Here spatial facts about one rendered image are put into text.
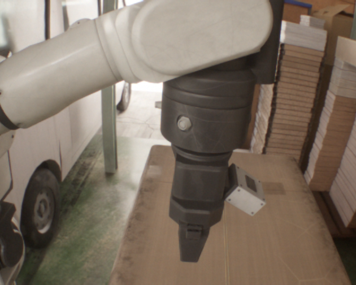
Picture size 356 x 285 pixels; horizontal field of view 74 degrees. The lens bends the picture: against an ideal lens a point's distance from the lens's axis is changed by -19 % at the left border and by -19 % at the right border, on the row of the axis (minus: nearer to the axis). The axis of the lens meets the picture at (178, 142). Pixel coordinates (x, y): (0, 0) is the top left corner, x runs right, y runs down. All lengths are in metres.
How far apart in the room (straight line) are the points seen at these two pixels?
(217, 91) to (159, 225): 0.34
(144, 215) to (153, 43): 0.39
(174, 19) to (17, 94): 0.14
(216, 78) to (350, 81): 2.07
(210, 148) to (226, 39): 0.10
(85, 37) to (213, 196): 0.19
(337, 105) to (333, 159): 0.49
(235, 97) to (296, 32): 1.98
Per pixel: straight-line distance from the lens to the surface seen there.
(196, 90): 0.23
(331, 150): 2.43
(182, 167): 0.27
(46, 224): 1.98
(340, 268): 0.54
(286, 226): 0.57
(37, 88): 0.24
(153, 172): 0.65
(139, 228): 0.51
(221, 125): 0.25
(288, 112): 2.32
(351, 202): 2.31
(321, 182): 2.57
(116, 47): 0.22
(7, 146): 0.63
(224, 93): 0.23
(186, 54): 0.20
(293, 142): 2.46
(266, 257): 0.50
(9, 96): 0.25
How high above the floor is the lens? 1.47
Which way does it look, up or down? 28 degrees down
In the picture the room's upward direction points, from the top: 4 degrees clockwise
